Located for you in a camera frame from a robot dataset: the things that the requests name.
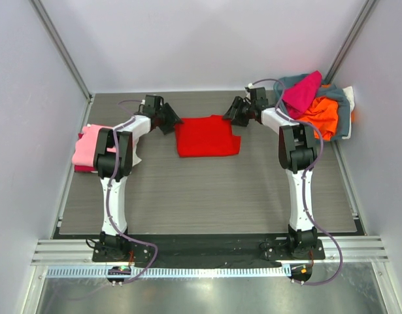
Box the red t shirt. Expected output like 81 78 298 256
175 115 241 158

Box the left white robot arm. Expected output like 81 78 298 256
92 95 182 262

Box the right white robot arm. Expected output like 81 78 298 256
223 85 318 259

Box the magenta t shirt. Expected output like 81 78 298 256
281 71 322 119

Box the blue laundry basket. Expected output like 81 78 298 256
273 74 352 145

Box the orange t shirt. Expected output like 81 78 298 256
299 96 339 141

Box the folded pink t shirt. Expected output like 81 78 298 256
72 124 139 167

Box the white t shirt in basket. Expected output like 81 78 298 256
343 86 355 112

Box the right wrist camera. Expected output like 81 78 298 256
245 83 254 95

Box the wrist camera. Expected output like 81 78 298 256
245 83 254 95
139 99 146 110

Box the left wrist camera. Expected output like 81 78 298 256
139 99 146 110

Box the right aluminium frame post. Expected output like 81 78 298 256
325 0 379 82

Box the aluminium frame post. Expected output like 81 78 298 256
29 0 93 101
325 0 379 82

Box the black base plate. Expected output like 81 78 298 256
86 232 326 268

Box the white slotted cable duct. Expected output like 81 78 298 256
46 264 291 280

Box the left aluminium frame post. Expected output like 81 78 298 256
29 0 93 101

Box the aluminium front rail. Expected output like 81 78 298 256
31 235 389 265

